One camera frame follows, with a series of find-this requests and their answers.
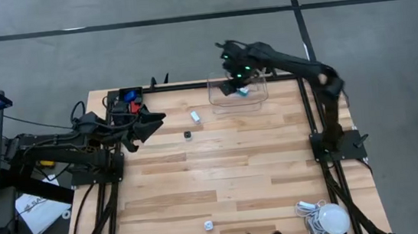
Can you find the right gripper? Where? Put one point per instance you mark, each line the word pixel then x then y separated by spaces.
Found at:
pixel 236 65

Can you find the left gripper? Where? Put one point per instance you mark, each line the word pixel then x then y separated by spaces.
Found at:
pixel 127 128

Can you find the small black item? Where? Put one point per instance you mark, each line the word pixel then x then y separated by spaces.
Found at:
pixel 187 135

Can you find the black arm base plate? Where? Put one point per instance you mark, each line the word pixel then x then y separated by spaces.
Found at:
pixel 350 151
pixel 84 179

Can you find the black diagonal bar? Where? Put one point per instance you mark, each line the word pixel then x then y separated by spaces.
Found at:
pixel 35 187

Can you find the black plastic tray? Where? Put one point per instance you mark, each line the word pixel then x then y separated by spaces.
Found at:
pixel 112 95

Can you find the white oblong small box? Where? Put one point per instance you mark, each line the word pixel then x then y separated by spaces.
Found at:
pixel 195 117

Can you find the yellow object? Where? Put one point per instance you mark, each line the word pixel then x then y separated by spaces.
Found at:
pixel 47 163

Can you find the clear plastic bin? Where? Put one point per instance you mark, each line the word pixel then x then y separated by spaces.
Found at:
pixel 238 106

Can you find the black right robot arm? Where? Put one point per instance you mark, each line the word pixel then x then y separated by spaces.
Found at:
pixel 296 64

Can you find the white dome lamp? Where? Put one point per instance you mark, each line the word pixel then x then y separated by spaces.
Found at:
pixel 334 219

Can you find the small white cube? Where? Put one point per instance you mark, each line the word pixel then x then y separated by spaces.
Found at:
pixel 208 225

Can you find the black metal table frame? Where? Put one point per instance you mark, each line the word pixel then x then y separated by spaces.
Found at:
pixel 190 85

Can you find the white printed paper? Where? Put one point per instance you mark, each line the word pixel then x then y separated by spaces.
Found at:
pixel 39 210

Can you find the white tape roll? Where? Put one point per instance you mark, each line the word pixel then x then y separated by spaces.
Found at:
pixel 63 214

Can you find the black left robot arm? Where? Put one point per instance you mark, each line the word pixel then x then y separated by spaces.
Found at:
pixel 66 155

